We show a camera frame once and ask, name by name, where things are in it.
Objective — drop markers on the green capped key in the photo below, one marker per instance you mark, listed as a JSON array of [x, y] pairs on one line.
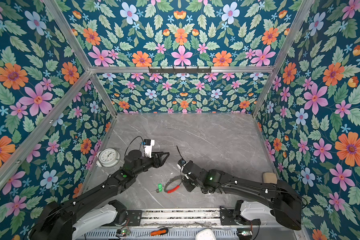
[[159, 188]]

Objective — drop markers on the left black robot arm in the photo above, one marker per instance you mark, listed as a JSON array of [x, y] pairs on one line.
[[60, 221]]

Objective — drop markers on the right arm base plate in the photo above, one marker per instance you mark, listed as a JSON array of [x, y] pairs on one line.
[[229, 218]]

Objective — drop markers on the small circuit board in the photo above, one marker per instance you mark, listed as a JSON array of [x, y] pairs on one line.
[[123, 233], [244, 234]]

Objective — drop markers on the right small circuit board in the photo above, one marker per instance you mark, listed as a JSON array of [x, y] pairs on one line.
[[244, 234]]

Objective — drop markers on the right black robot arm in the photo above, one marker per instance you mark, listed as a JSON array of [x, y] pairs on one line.
[[284, 202]]

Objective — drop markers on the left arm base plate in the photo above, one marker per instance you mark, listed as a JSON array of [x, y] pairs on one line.
[[128, 218]]

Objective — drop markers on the metal keyring disc red grip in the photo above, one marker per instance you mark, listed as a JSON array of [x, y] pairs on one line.
[[173, 185]]

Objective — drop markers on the left small circuit board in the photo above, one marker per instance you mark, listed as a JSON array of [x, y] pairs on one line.
[[123, 233]]

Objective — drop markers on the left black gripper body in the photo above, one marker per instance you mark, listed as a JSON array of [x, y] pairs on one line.
[[155, 164]]

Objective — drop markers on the white device front edge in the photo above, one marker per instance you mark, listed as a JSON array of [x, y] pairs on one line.
[[206, 234]]

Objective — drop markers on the white alarm clock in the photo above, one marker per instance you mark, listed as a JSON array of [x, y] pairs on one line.
[[108, 158]]

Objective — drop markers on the beige sponge block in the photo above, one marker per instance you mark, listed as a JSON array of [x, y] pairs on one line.
[[269, 178]]

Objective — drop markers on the orange handled screwdriver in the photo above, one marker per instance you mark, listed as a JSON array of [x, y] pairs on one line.
[[159, 232]]

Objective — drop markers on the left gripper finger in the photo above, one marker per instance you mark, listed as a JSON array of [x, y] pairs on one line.
[[163, 155], [161, 162]]

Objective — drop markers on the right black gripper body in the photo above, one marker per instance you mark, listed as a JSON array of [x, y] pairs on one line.
[[189, 185]]

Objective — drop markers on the black wall hook rack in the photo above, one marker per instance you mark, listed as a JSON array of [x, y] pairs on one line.
[[179, 70]]

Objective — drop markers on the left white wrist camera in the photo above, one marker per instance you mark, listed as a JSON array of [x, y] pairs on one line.
[[148, 147]]

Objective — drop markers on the aluminium front rail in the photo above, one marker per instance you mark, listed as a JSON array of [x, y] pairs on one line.
[[181, 217]]

